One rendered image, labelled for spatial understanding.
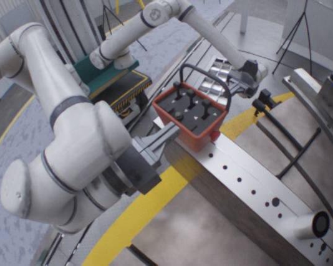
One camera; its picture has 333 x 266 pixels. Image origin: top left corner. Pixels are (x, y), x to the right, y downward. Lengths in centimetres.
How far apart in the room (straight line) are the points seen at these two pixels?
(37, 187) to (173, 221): 70
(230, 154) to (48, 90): 51
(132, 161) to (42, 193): 18
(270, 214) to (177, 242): 49
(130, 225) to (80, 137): 106
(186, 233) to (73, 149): 72
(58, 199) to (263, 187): 51
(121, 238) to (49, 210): 102
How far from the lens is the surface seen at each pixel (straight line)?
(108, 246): 131
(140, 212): 121
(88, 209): 33
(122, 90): 141
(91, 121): 22
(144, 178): 30
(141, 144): 34
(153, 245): 87
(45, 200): 25
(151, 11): 75
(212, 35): 88
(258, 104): 120
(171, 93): 53
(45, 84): 32
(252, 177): 52
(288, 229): 56
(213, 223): 85
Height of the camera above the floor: 115
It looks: 56 degrees down
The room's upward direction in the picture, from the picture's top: 15 degrees counter-clockwise
